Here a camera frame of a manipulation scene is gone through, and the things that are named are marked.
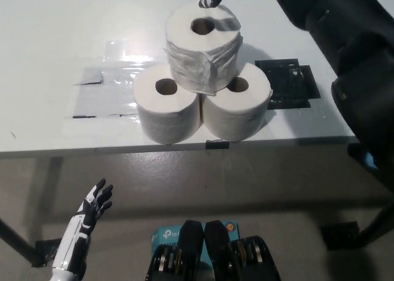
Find black box with blue spot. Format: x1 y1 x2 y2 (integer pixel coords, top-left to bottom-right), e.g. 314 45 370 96
347 144 379 171

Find black slanted table leg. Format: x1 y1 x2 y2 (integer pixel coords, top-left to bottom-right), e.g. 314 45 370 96
0 218 41 268

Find teal tp-link box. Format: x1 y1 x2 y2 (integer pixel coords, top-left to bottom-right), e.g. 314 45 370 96
150 221 239 275

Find small black tape piece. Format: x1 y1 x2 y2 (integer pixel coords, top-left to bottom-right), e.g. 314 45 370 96
204 140 230 150

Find black robot body blocks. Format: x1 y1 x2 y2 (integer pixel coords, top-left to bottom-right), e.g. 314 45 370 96
144 221 281 281

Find black floor tape patch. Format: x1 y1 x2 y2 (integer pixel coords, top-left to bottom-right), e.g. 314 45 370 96
33 238 64 268
320 221 361 248

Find wrinkled white toilet paper roll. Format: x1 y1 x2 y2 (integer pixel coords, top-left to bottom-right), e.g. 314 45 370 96
162 2 245 97

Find grey tape patch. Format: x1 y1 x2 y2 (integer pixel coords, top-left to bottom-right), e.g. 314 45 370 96
73 67 139 119

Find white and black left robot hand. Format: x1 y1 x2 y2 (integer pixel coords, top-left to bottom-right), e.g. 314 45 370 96
50 177 114 272

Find black square tape mark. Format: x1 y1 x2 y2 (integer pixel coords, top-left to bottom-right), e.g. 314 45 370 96
254 58 321 110

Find smooth white toilet paper roll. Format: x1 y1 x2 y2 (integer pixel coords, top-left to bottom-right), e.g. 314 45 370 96
201 62 273 142
133 64 201 145

